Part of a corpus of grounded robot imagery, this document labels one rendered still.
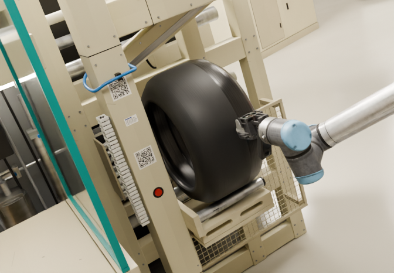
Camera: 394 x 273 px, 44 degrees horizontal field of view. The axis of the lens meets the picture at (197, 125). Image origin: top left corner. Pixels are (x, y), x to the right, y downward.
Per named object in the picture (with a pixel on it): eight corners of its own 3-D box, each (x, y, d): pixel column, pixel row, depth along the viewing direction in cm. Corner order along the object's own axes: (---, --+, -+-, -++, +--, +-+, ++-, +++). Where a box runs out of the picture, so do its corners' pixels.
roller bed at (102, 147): (124, 200, 229) (101, 145, 219) (114, 191, 242) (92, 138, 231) (160, 181, 236) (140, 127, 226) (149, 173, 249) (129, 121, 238)
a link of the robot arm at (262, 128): (291, 138, 159) (268, 150, 156) (282, 136, 164) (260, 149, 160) (284, 113, 157) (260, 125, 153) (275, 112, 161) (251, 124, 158)
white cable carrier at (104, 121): (142, 227, 193) (99, 119, 176) (138, 222, 197) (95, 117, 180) (152, 221, 195) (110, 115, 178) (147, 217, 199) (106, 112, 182)
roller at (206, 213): (199, 225, 194) (194, 215, 194) (194, 224, 198) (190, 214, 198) (267, 186, 207) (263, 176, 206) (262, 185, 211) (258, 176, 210)
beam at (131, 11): (104, 44, 196) (91, 8, 191) (87, 41, 218) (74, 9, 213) (227, -4, 218) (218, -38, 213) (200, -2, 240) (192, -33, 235)
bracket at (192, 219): (199, 238, 192) (192, 218, 188) (159, 204, 226) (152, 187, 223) (206, 234, 193) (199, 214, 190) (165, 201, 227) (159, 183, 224)
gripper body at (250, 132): (254, 109, 171) (273, 111, 161) (261, 131, 174) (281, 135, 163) (236, 118, 169) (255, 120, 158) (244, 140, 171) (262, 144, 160)
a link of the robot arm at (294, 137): (296, 159, 145) (283, 132, 142) (273, 153, 157) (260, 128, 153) (319, 142, 148) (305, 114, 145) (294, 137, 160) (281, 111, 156)
